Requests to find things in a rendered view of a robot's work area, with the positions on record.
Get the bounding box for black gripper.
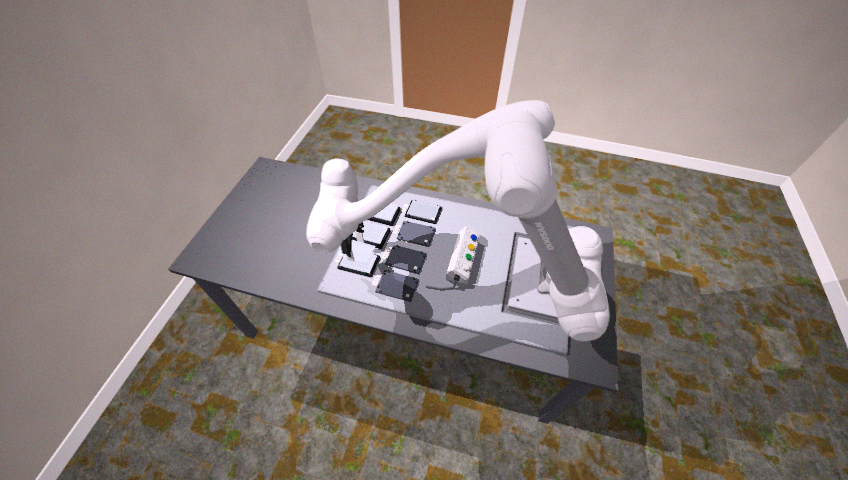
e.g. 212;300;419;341
341;222;365;262

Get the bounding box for white button panel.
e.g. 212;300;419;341
426;226;480;290

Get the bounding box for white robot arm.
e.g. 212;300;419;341
307;100;610;341

